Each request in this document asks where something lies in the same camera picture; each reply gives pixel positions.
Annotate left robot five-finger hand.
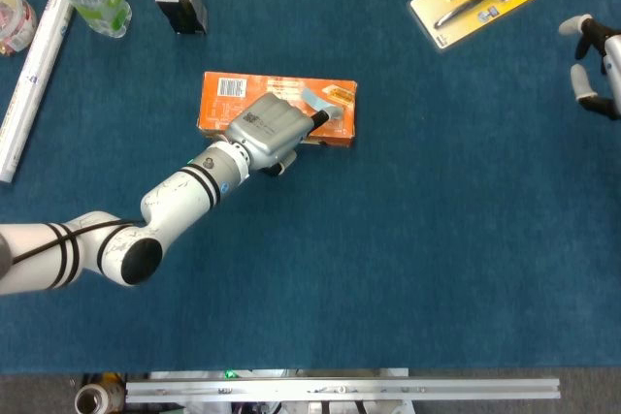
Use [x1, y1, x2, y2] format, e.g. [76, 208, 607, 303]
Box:
[225, 91, 343, 177]

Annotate orange cardboard box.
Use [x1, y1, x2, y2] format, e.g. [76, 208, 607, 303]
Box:
[197, 71, 359, 149]

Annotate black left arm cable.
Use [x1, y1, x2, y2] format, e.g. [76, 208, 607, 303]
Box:
[12, 218, 147, 265]

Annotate aluminium profile rail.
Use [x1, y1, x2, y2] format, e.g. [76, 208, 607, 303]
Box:
[124, 375, 562, 404]

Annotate black purple small carton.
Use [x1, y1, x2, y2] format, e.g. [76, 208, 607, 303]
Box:
[154, 0, 210, 36]

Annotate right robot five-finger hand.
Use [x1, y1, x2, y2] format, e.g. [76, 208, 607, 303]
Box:
[557, 14, 621, 121]

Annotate blue felt table cloth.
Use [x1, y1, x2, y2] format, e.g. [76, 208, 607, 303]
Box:
[0, 0, 621, 376]

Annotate white rolled paper tube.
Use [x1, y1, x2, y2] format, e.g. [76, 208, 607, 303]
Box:
[0, 0, 74, 184]

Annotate clear jar colourful contents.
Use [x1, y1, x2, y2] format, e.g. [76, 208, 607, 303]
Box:
[0, 0, 39, 57]

